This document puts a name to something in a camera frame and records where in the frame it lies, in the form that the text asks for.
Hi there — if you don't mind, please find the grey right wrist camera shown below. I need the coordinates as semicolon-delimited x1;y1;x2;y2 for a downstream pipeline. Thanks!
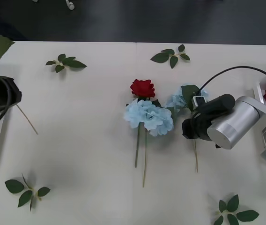
192;95;207;111

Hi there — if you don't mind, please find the loose green leaf twig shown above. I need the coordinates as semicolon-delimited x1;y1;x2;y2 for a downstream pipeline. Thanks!
214;194;260;225
150;44;191;69
4;173;51;211
45;53;88;74

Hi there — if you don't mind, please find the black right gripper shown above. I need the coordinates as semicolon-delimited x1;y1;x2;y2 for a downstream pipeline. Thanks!
181;116;213;142

